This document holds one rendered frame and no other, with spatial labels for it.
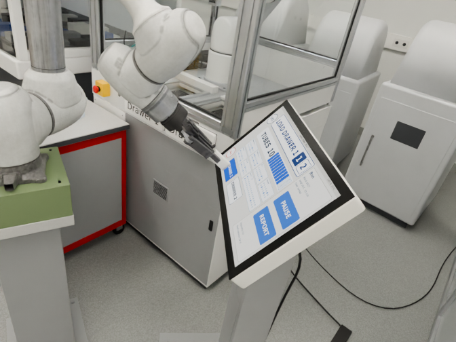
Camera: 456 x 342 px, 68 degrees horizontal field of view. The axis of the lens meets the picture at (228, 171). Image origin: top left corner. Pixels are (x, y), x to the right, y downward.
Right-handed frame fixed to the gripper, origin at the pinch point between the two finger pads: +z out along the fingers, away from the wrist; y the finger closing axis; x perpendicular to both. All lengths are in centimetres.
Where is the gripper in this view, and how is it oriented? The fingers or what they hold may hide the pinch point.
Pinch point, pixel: (218, 159)
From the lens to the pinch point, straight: 100.1
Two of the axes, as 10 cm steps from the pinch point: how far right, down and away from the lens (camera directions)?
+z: 6.5, 6.1, 4.5
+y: -0.9, -5.3, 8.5
